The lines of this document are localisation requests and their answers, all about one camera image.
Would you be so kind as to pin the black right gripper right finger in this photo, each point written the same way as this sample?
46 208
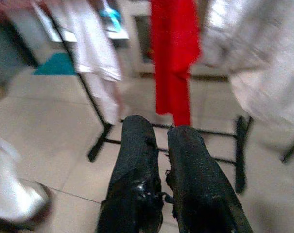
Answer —
197 182

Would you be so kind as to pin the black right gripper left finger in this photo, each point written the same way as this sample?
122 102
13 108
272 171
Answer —
134 170

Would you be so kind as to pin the black chrome clothes rack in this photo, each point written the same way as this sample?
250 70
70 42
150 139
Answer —
100 143

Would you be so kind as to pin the white rounded object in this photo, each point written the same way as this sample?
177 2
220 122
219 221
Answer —
13 189

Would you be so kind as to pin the red t-shirt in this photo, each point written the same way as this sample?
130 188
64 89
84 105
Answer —
173 48

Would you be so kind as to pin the teal floor mat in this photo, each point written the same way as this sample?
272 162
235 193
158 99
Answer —
57 65

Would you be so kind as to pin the white glass door cabinet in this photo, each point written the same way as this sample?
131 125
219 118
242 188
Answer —
142 38

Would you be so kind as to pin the white t-shirt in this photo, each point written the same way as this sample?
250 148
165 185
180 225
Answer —
88 43

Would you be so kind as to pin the pale patterned garment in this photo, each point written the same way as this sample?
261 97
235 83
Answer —
263 60

